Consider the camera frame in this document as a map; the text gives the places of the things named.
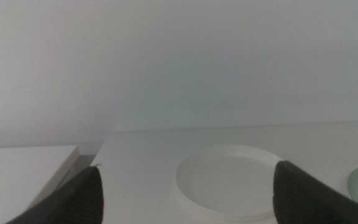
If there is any white shallow plastic bowl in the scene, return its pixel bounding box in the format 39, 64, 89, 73
175, 144, 284, 223

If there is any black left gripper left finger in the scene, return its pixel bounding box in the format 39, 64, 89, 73
6, 166, 104, 224

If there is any white side table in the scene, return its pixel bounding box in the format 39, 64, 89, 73
0, 145, 81, 224

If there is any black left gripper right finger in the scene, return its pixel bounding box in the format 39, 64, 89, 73
272, 160, 358, 224

